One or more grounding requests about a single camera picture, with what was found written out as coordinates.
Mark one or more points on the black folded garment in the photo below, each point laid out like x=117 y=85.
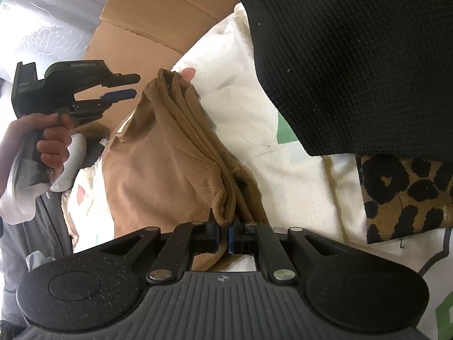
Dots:
x=354 y=60

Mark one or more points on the grey wrapped panel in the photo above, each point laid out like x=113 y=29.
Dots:
x=53 y=24

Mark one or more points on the white cloth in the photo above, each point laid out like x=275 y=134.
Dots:
x=21 y=198

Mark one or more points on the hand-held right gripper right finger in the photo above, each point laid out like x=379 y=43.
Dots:
x=230 y=241

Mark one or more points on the brown printed t-shirt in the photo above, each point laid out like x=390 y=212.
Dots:
x=159 y=170

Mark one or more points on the cream bear print blanket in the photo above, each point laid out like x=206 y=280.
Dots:
x=240 y=113

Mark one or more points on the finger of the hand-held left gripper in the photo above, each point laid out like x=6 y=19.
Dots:
x=120 y=94
x=124 y=77

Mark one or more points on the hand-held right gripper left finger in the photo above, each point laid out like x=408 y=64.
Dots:
x=214 y=235

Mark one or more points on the person's left hand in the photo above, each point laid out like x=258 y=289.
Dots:
x=53 y=145

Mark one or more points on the dark grey pillow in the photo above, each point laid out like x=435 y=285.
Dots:
x=35 y=233

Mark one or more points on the folded cardboard sheet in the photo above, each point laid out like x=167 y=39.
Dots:
x=148 y=10

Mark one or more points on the leopard print cloth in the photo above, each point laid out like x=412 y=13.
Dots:
x=396 y=198

